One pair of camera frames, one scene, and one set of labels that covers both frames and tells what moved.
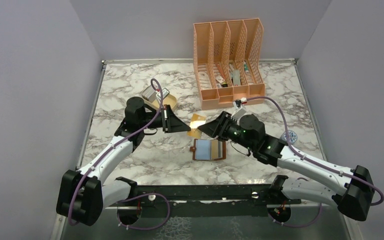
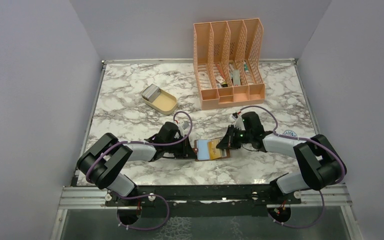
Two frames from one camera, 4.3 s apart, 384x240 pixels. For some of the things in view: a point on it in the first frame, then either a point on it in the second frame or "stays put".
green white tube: x=246 y=68 stays put
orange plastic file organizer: x=226 y=60 stays put
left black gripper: x=173 y=123 -> x=187 y=151
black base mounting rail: x=207 y=201 stays put
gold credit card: x=197 y=120 -> x=214 y=152
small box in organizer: x=220 y=79 stays put
